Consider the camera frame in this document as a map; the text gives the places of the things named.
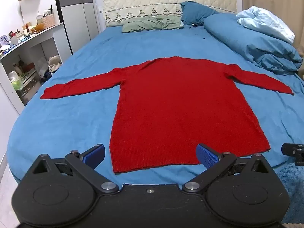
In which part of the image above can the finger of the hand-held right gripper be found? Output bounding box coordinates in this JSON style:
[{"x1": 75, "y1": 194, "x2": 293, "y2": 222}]
[{"x1": 281, "y1": 143, "x2": 304, "y2": 166}]

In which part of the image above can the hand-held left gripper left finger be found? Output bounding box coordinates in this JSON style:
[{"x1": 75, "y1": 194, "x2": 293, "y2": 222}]
[{"x1": 32, "y1": 144, "x2": 120, "y2": 193}]

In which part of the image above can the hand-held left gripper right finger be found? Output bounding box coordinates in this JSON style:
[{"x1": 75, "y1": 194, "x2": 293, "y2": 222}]
[{"x1": 182, "y1": 143, "x2": 272, "y2": 194}]

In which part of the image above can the red knit sweater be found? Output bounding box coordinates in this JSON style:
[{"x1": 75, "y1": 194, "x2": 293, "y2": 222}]
[{"x1": 40, "y1": 56, "x2": 295, "y2": 174}]

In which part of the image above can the bed with blue sheet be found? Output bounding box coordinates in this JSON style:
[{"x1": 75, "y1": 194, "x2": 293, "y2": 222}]
[{"x1": 7, "y1": 24, "x2": 304, "y2": 188}]

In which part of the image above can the blue shaggy rug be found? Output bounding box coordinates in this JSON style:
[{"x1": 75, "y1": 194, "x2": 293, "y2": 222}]
[{"x1": 276, "y1": 162, "x2": 304, "y2": 224}]

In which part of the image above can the cream bag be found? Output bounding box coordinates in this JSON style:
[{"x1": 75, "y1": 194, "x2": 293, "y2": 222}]
[{"x1": 47, "y1": 55, "x2": 63, "y2": 73}]

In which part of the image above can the clear plastic bag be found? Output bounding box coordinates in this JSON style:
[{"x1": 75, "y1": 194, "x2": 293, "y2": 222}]
[{"x1": 35, "y1": 56, "x2": 50, "y2": 78}]

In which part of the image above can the blue duvet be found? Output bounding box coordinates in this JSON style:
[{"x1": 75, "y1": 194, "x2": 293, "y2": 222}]
[{"x1": 203, "y1": 13, "x2": 304, "y2": 77}]

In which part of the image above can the white shelf desk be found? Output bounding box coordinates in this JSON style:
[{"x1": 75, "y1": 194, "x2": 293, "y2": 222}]
[{"x1": 0, "y1": 22, "x2": 66, "y2": 108}]

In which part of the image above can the white crumpled blanket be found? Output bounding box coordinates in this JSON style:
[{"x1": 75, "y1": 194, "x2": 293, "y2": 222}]
[{"x1": 236, "y1": 5, "x2": 296, "y2": 44}]

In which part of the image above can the green pillow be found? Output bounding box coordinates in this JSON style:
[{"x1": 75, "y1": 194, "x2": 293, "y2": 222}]
[{"x1": 121, "y1": 14, "x2": 184, "y2": 33}]

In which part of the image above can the woven basket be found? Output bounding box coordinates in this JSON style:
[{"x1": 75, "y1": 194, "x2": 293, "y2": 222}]
[{"x1": 42, "y1": 13, "x2": 56, "y2": 29}]

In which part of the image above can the blue pillow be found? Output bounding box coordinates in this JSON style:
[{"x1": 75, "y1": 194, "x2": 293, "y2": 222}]
[{"x1": 180, "y1": 1, "x2": 222, "y2": 26}]

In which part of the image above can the grey and white wardrobe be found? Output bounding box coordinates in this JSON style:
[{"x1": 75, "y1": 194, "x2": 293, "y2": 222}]
[{"x1": 52, "y1": 0, "x2": 100, "y2": 55}]

